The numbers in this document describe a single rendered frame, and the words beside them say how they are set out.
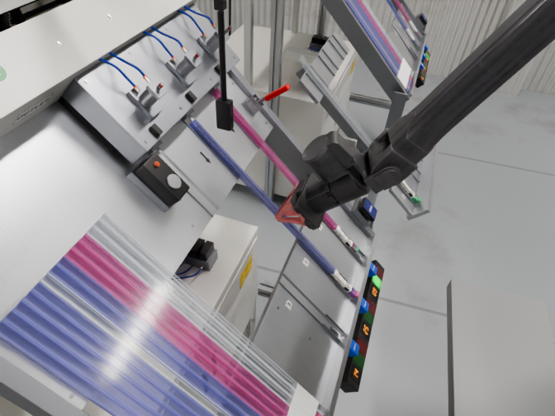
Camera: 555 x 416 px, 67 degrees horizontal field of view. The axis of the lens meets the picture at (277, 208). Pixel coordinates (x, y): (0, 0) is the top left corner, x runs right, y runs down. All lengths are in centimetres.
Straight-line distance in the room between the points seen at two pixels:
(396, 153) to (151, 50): 43
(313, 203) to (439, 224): 159
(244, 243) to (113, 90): 64
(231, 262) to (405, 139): 62
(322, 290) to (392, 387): 87
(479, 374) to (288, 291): 51
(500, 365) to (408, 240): 112
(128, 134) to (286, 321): 42
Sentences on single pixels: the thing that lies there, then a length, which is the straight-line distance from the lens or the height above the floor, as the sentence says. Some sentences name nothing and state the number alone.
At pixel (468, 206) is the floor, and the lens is 248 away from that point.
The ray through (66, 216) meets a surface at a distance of 62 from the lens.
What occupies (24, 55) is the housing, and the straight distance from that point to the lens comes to 62.
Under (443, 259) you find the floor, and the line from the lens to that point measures 214.
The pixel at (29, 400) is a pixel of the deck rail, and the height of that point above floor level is 103.
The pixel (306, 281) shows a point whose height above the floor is 81.
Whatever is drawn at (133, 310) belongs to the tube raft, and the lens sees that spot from 61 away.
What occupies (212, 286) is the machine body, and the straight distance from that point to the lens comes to 109.
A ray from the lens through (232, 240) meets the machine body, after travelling 118.
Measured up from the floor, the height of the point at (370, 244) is 73.
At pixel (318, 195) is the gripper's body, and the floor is 100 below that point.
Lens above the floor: 150
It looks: 44 degrees down
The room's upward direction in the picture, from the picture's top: 4 degrees clockwise
